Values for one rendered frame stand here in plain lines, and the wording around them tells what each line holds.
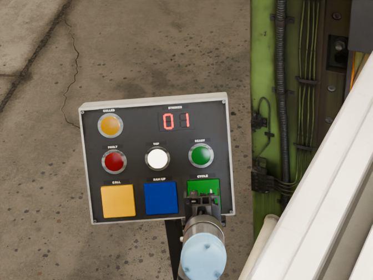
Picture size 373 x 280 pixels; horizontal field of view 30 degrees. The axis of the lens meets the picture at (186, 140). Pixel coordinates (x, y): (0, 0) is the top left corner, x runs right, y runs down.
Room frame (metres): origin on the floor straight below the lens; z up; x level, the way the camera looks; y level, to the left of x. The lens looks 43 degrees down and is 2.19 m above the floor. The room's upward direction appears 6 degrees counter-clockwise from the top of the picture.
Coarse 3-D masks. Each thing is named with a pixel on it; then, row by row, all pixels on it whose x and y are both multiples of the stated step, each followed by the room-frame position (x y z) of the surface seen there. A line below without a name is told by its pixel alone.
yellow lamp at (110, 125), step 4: (108, 116) 1.21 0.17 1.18; (104, 120) 1.21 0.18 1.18; (108, 120) 1.20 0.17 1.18; (112, 120) 1.20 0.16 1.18; (116, 120) 1.20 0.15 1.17; (100, 124) 1.20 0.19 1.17; (104, 124) 1.20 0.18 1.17; (108, 124) 1.20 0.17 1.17; (112, 124) 1.20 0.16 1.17; (116, 124) 1.20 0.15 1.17; (104, 128) 1.20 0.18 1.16; (108, 128) 1.19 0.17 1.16; (112, 128) 1.19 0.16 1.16; (116, 128) 1.19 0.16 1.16; (104, 132) 1.19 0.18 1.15; (108, 132) 1.19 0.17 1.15; (112, 132) 1.19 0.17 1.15; (116, 132) 1.19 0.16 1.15
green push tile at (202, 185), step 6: (192, 180) 1.12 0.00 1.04; (198, 180) 1.12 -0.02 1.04; (204, 180) 1.11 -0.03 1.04; (210, 180) 1.11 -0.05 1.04; (216, 180) 1.11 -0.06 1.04; (192, 186) 1.11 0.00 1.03; (198, 186) 1.11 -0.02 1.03; (204, 186) 1.10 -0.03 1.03; (210, 186) 1.10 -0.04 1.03; (216, 186) 1.10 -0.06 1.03; (198, 192) 1.10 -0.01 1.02; (204, 192) 1.10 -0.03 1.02; (216, 192) 1.10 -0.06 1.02
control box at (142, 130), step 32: (192, 96) 1.25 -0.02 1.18; (224, 96) 1.22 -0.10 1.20; (96, 128) 1.20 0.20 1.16; (128, 128) 1.19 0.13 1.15; (160, 128) 1.18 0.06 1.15; (192, 128) 1.18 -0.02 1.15; (224, 128) 1.17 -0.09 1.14; (96, 160) 1.16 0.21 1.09; (128, 160) 1.16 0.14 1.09; (192, 160) 1.14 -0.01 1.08; (224, 160) 1.14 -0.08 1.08; (96, 192) 1.13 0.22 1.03; (224, 192) 1.10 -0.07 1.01
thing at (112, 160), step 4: (108, 156) 1.16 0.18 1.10; (112, 156) 1.16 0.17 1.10; (116, 156) 1.16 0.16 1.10; (120, 156) 1.16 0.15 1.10; (104, 160) 1.16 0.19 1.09; (108, 160) 1.16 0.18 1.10; (112, 160) 1.16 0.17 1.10; (116, 160) 1.16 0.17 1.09; (120, 160) 1.16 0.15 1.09; (108, 164) 1.15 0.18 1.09; (112, 164) 1.15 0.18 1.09; (116, 164) 1.15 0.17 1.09; (120, 164) 1.15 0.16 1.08; (108, 168) 1.15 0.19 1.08; (112, 168) 1.15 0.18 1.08; (116, 168) 1.15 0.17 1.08; (120, 168) 1.15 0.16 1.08
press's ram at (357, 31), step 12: (360, 0) 1.11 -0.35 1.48; (372, 0) 1.09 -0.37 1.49; (360, 12) 1.10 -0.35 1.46; (372, 12) 1.09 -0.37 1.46; (360, 24) 1.10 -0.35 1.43; (372, 24) 1.09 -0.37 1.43; (360, 36) 1.10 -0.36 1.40; (372, 36) 1.09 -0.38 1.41; (348, 48) 1.11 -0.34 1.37; (360, 48) 1.10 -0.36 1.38; (372, 48) 1.09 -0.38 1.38
